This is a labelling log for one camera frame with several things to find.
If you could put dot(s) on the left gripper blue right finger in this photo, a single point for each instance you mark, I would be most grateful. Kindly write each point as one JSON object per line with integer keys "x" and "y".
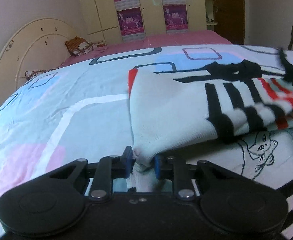
{"x": 175, "y": 169}

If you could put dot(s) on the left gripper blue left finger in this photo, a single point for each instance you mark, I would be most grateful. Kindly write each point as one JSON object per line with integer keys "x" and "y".
{"x": 106, "y": 171}

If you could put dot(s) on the striped white black red sweater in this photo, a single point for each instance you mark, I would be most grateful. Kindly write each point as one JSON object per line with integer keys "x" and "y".
{"x": 234, "y": 103}

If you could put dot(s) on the patterned white blue bedsheet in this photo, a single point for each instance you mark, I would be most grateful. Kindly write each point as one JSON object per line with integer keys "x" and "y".
{"x": 61, "y": 121}

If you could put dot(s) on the orange white near pillow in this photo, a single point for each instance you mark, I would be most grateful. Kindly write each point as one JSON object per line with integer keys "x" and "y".
{"x": 29, "y": 74}

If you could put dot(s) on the orange white pillow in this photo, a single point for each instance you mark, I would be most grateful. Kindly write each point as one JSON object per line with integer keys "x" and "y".
{"x": 29, "y": 74}
{"x": 79, "y": 46}

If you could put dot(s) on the orange white far pillow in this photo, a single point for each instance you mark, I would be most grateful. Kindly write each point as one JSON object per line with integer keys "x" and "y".
{"x": 79, "y": 46}

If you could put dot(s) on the cream curved headboard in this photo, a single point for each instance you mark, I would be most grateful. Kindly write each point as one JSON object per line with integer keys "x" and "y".
{"x": 38, "y": 45}

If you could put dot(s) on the cream built-in wardrobe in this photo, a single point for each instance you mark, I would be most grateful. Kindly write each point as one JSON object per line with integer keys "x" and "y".
{"x": 102, "y": 24}

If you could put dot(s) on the dark brown wooden door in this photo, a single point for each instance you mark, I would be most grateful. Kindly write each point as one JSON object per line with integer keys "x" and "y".
{"x": 230, "y": 18}

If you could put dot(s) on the cream corner shelf unit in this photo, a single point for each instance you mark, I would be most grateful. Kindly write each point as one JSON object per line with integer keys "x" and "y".
{"x": 211, "y": 23}

